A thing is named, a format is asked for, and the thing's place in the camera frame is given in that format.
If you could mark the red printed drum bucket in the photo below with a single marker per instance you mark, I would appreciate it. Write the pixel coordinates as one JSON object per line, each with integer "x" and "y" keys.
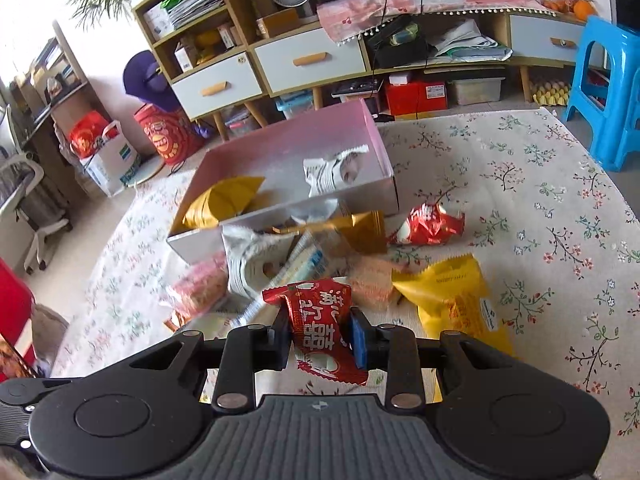
{"x": 167, "y": 132}

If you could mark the stack of papers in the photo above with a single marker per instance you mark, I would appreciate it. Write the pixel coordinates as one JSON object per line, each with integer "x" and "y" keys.
{"x": 195, "y": 5}

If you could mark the red cardboard box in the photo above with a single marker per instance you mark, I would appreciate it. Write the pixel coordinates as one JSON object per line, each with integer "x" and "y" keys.
{"x": 410, "y": 100}

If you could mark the purple plush toy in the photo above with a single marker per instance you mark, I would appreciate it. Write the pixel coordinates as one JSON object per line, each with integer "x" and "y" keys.
{"x": 145, "y": 80}

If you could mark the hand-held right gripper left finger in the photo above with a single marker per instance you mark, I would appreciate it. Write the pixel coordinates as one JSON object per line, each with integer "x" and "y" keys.
{"x": 272, "y": 341}

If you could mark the floral tablecloth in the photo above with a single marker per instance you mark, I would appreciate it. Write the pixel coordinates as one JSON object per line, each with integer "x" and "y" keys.
{"x": 525, "y": 185}

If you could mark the blue plastic stool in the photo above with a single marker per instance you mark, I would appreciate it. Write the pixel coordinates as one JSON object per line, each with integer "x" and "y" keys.
{"x": 610, "y": 85}

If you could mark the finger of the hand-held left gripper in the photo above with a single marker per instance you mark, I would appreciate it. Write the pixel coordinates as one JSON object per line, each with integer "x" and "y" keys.
{"x": 20, "y": 394}

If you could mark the yellow round toy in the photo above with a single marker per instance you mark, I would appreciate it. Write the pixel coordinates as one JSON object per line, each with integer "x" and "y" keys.
{"x": 207, "y": 42}

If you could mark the orange wafer packet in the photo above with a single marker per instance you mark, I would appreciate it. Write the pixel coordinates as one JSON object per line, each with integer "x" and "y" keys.
{"x": 372, "y": 282}

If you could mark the glass jar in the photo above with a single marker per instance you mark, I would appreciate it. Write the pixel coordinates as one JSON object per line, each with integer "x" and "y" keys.
{"x": 555, "y": 2}

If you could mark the round white board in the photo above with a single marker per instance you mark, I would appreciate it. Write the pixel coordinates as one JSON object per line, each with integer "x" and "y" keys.
{"x": 145, "y": 172}

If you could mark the red and white snack packet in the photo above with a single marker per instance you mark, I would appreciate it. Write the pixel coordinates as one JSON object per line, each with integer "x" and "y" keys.
{"x": 430, "y": 225}

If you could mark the black desk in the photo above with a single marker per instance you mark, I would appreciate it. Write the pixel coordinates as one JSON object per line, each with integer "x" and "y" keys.
{"x": 65, "y": 92}

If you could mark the gold brown snack bar packet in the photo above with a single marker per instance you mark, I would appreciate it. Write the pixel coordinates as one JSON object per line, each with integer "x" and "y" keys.
{"x": 365, "y": 232}

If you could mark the storage box with black items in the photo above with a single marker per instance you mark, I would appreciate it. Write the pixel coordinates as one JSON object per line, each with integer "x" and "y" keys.
{"x": 355, "y": 92}

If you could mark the small clear storage box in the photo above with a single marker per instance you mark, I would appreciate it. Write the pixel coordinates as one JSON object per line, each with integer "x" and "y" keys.
{"x": 240, "y": 121}

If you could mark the white snack packet grey print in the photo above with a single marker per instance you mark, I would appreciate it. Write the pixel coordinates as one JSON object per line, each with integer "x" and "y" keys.
{"x": 330, "y": 172}

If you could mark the red snack packet white print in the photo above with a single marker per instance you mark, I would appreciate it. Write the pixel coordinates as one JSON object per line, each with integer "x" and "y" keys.
{"x": 315, "y": 315}

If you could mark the white shopping bag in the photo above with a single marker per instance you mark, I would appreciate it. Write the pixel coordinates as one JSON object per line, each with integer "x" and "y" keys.
{"x": 112, "y": 165}

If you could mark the pink printed cloth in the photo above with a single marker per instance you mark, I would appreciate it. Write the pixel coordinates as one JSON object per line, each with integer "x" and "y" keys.
{"x": 450, "y": 2}

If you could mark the blue lid storage box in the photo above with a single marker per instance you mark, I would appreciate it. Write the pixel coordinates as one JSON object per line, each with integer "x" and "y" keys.
{"x": 295, "y": 105}

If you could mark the pink cardboard box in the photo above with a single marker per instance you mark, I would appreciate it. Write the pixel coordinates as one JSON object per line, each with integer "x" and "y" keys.
{"x": 300, "y": 135}

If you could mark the white box on shelf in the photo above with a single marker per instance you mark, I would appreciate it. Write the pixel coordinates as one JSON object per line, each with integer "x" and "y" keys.
{"x": 159, "y": 20}

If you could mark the orange fruit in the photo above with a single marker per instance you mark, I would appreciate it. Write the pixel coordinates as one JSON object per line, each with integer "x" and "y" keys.
{"x": 582, "y": 10}

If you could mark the small white carton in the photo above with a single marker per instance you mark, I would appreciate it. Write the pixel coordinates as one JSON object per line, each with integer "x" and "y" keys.
{"x": 184, "y": 57}

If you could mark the yellow egg tray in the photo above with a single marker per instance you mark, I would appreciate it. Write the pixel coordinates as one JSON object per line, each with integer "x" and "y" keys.
{"x": 550, "y": 94}

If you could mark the orange gold snack packet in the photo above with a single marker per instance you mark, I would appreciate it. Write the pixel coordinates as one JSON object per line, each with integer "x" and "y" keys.
{"x": 220, "y": 202}

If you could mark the white and blue snack packet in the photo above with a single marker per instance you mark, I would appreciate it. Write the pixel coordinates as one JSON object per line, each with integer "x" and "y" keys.
{"x": 305, "y": 265}

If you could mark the black bag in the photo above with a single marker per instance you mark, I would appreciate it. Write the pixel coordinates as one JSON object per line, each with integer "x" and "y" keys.
{"x": 395, "y": 47}

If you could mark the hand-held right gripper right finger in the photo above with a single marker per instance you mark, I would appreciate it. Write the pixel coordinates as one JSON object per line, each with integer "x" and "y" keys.
{"x": 359, "y": 342}

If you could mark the pile of papers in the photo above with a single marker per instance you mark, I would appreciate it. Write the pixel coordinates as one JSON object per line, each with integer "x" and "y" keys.
{"x": 470, "y": 42}

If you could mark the brown cardboard box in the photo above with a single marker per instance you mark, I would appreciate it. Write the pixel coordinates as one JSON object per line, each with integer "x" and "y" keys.
{"x": 277, "y": 22}

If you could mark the pink snack packet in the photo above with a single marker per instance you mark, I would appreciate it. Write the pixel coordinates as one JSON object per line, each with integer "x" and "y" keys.
{"x": 197, "y": 287}

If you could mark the white office chair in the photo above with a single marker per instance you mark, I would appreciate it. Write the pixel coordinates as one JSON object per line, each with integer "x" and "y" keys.
{"x": 25, "y": 195}

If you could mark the large yellow snack packet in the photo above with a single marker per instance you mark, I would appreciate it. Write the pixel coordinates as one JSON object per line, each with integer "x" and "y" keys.
{"x": 450, "y": 300}

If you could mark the large white snack packet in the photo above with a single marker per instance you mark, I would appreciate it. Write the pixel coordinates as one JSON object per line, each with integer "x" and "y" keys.
{"x": 250, "y": 260}

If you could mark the red gift bag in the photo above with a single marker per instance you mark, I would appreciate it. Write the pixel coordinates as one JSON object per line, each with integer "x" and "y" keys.
{"x": 87, "y": 135}

